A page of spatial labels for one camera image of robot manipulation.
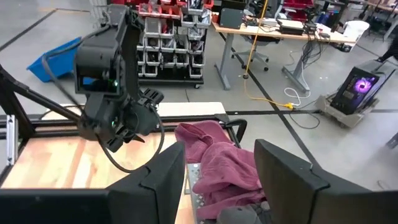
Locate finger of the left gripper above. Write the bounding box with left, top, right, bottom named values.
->
left=127, top=133, right=146, bottom=144
left=104, top=136, right=127, bottom=153

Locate parts bin rack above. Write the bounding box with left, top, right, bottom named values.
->
left=136, top=0, right=215, bottom=90

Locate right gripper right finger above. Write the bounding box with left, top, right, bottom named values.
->
left=253, top=138, right=371, bottom=224

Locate dark grey cloth hat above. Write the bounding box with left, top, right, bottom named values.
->
left=216, top=201, right=272, bottom=224

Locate white floor cable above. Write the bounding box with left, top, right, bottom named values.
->
left=283, top=86, right=312, bottom=108

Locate yellow extension cord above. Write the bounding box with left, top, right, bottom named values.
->
left=241, top=0, right=295, bottom=111

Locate black square device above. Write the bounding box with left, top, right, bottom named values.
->
left=218, top=7, right=246, bottom=30

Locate office chair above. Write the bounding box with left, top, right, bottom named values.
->
left=231, top=34, right=271, bottom=72

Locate person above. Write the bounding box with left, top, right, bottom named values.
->
left=374, top=33, right=398, bottom=64

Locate white wire cart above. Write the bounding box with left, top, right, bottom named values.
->
left=88, top=0, right=109, bottom=29

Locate wooden top standing desk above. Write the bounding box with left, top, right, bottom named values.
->
left=212, top=20, right=358, bottom=94

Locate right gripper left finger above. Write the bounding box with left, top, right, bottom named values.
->
left=106, top=141, right=187, bottom=224

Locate black floor cable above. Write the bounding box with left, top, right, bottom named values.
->
left=287, top=108, right=322, bottom=130

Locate grey perforated metal stand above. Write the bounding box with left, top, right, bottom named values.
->
left=185, top=162, right=208, bottom=224

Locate computer tower on cart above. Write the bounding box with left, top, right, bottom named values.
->
left=315, top=59, right=397, bottom=129

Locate blue plastic bin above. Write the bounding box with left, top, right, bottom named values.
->
left=26, top=36, right=84, bottom=83

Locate black laptop stack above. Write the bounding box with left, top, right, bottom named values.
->
left=275, top=17, right=306, bottom=36

